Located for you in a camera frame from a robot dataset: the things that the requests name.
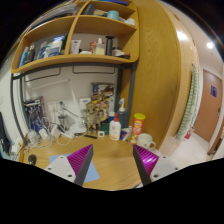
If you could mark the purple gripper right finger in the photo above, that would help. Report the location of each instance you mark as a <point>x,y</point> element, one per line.
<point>152,167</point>

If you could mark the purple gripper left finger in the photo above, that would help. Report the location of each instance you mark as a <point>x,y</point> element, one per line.
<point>73,167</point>

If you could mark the blue mouse pad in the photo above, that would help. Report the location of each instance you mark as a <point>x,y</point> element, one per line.
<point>91,175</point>

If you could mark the black computer mouse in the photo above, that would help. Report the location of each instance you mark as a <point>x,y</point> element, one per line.
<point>32,159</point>

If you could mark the white ceramic mug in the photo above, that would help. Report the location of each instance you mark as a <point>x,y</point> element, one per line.
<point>146,141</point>

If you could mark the red yellow chips can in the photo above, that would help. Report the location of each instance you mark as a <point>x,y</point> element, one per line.
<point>138,122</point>

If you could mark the white glue bottle red cap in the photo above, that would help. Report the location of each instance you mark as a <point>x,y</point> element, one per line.
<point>115,128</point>

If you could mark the blue spray bottle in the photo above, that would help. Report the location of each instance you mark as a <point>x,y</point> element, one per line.
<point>122,113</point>

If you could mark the robot figurine model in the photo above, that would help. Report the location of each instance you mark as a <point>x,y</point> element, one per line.
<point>94,116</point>

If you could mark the green hanging beaded curtain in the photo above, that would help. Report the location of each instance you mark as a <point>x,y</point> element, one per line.
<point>191,108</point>

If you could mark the blue box on desk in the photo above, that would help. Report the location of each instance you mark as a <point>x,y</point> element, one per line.
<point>35,111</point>

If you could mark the colourful box behind figurine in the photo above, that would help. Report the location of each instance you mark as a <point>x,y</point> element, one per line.
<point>103,95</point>

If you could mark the brown wooden door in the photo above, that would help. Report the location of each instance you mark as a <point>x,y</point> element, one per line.
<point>210,106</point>

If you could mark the white tube on shelf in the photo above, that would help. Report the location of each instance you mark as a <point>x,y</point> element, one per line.
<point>75,46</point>

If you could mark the black tall bottle on shelf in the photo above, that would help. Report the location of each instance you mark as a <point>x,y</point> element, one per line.
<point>109,45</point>

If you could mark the teal cup on shelf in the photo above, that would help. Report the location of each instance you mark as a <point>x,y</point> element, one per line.
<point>113,14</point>

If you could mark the wooden wall shelf unit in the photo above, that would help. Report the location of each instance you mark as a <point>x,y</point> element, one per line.
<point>127,35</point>

